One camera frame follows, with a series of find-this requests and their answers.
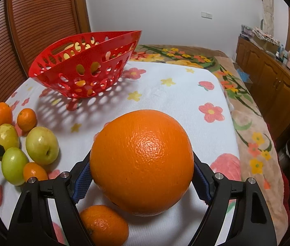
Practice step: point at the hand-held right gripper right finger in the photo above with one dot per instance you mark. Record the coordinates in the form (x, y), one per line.
(202, 184)

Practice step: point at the blue paper item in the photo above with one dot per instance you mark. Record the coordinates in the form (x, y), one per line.
(243, 76)

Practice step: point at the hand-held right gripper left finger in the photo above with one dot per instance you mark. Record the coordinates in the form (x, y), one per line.
(83, 182)

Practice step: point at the red perforated plastic basket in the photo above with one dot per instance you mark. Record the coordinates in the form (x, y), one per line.
(104, 52)

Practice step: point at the bright green jujube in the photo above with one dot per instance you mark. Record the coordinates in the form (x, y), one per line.
(14, 166)

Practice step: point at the metal pot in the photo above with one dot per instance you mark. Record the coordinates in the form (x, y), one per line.
(289, 151)

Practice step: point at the stack of folded cloths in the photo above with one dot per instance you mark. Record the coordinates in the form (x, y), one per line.
(247, 32)

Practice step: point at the wooden louvred wardrobe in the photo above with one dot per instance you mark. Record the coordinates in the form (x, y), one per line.
(45, 12)

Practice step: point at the yellow fruit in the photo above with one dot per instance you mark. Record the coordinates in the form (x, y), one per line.
(80, 69)

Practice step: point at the wooden sideboard cabinet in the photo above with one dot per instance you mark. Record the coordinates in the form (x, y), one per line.
(270, 82)

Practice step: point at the white wall socket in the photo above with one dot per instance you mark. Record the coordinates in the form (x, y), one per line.
(206, 15)

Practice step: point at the cardboard box with clutter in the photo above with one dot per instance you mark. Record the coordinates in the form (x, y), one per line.
(265, 39)

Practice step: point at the pale green jujube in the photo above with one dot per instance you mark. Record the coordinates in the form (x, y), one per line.
(41, 144)

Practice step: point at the beige floral blanket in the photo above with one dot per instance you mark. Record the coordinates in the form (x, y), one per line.
(245, 130)

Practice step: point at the yellowish green jujube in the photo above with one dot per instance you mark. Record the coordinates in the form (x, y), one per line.
(6, 137)

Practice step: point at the small mandarin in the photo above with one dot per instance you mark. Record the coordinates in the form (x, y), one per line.
(27, 120)
(34, 172)

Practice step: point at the large orange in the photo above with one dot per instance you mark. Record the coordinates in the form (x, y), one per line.
(142, 161)

